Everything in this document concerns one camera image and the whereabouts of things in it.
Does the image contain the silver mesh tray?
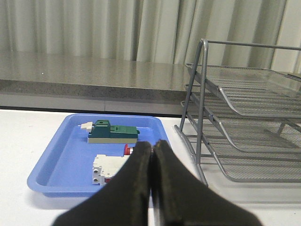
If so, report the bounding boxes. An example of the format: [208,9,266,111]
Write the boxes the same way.
[184,63,301,119]
[176,101,301,183]
[184,84,301,153]

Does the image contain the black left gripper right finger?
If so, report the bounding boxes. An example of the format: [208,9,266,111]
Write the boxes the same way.
[151,140,261,226]

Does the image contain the red emergency stop button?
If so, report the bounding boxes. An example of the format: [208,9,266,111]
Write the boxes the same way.
[124,144,134,156]

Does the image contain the white circuit breaker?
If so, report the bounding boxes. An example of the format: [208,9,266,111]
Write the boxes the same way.
[92,154,129,186]

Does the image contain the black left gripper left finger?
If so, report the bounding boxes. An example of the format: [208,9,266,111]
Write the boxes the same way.
[53,142,151,226]

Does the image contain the green electrical module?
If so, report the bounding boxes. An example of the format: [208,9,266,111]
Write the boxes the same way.
[80,120,140,144]

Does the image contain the silver metal rack frame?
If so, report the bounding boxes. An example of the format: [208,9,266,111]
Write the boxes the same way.
[181,39,301,182]

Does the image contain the grey stone counter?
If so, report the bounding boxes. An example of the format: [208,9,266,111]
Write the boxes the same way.
[0,51,190,115]

